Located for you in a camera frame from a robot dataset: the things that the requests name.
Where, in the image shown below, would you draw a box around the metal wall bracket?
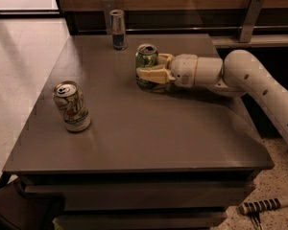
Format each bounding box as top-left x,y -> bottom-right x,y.
102,0 -> 115,35
238,0 -> 265,43

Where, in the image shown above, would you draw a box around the grey drawer cabinet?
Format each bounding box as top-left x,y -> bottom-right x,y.
4,35 -> 274,230

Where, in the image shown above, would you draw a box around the grey wall shelf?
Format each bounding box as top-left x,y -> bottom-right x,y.
211,34 -> 288,48

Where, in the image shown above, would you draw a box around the right metal wall bracket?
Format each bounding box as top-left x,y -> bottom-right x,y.
238,0 -> 265,43

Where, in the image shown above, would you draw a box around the silver blue energy drink can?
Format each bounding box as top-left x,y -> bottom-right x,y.
109,10 -> 128,50

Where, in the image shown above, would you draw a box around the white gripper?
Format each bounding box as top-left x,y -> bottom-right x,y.
136,53 -> 199,87

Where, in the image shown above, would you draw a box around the dark brown chair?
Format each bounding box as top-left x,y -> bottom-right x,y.
0,179 -> 65,230

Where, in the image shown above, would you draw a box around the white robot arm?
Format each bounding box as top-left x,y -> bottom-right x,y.
136,50 -> 288,144

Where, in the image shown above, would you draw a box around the green soda can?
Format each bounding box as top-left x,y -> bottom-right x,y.
135,44 -> 158,89

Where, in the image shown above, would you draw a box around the left metal wall bracket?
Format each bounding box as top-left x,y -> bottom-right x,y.
102,0 -> 115,35

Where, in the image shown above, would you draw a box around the white 7up can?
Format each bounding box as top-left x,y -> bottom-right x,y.
53,80 -> 91,132

